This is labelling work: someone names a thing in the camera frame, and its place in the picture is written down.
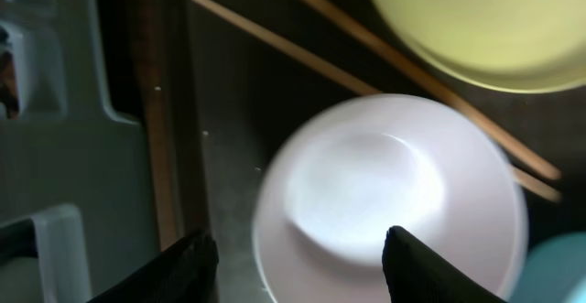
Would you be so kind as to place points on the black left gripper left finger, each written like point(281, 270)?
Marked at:
point(183, 273)

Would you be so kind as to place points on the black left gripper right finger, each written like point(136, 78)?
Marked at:
point(414, 273)

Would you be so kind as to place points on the white bowl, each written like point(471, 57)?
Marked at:
point(363, 166)

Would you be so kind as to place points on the light blue bowl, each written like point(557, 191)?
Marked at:
point(554, 272)

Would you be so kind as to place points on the grey dish rack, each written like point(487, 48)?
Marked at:
point(74, 171)

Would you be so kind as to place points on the upper wooden chopstick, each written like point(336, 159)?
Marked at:
point(382, 49)

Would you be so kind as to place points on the wooden chopstick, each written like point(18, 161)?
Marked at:
point(382, 49)
point(343, 78)

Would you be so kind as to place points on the dark brown tray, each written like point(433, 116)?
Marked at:
point(251, 98)

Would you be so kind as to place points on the lower wooden chopstick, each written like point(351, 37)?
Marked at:
point(343, 78)

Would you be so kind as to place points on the yellow plate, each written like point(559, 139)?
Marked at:
point(521, 46)

